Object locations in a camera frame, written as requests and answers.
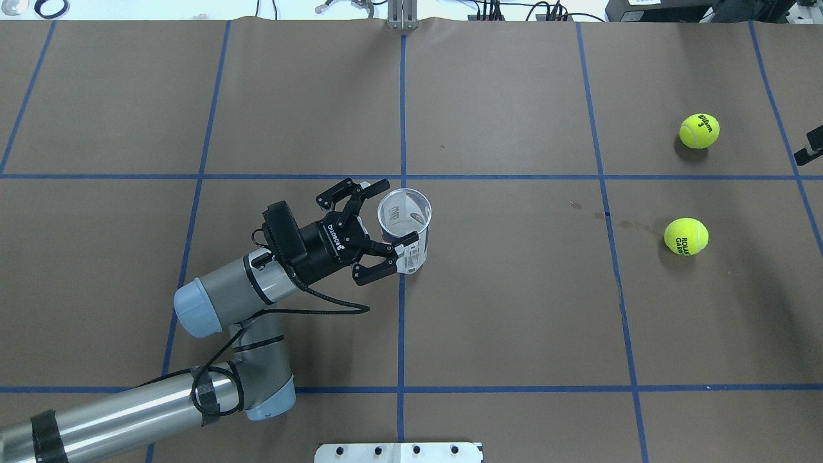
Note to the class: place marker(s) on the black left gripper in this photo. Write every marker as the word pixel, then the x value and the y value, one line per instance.
pixel 326 242

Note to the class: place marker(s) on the white blue tennis ball can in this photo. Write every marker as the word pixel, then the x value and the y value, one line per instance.
pixel 400 213

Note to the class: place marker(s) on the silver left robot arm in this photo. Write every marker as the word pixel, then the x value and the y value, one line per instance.
pixel 250 373

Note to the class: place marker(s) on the Roland Garros yellow tennis ball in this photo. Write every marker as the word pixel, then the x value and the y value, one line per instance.
pixel 686 236

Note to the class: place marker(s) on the Wilson yellow tennis ball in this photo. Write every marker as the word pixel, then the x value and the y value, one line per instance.
pixel 699 131

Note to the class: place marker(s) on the brown paper table cover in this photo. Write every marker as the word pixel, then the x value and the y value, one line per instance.
pixel 550 321

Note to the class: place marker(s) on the black box with label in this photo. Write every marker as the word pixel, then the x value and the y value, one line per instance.
pixel 657 11

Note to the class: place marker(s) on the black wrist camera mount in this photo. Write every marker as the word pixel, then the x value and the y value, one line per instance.
pixel 282 234

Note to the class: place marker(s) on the aluminium frame post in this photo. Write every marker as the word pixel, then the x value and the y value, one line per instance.
pixel 402 15

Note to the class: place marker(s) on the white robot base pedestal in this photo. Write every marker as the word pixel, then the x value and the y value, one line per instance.
pixel 400 452

